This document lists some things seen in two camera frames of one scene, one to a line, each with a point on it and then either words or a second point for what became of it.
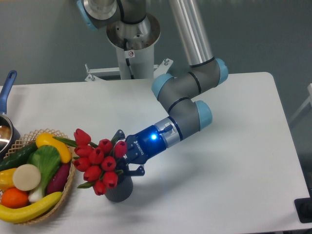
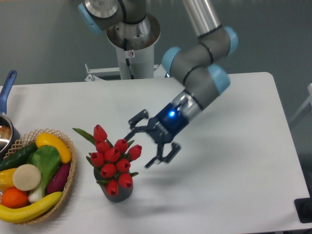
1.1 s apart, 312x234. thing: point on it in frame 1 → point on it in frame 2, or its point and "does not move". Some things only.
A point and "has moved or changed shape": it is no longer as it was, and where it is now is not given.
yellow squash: (63, 149) does not move
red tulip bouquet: (97, 163) has moved or changed shape
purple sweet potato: (59, 179) does not move
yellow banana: (19, 215) does not move
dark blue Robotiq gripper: (141, 146) → (165, 124)
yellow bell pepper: (6, 179) does not move
